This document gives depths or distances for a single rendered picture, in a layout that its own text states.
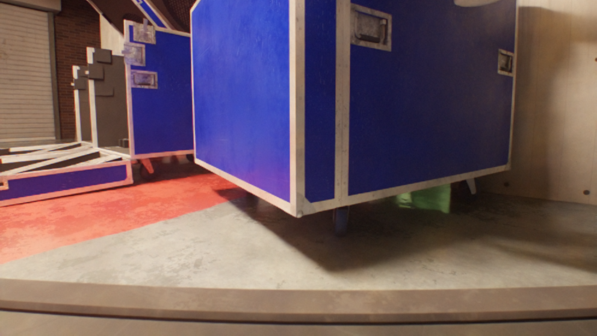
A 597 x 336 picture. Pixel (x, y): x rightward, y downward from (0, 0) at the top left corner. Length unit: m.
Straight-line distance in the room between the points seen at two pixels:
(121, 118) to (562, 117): 2.94
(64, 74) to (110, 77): 5.30
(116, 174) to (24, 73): 6.05
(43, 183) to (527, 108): 2.43
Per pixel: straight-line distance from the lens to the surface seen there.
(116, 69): 2.84
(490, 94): 1.40
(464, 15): 1.25
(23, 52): 7.90
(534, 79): 1.83
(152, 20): 3.31
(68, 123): 8.03
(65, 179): 1.87
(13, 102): 7.75
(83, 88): 3.78
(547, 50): 1.85
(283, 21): 0.75
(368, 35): 0.86
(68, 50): 8.20
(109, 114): 2.79
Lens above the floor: 0.39
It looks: 6 degrees down
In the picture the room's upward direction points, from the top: straight up
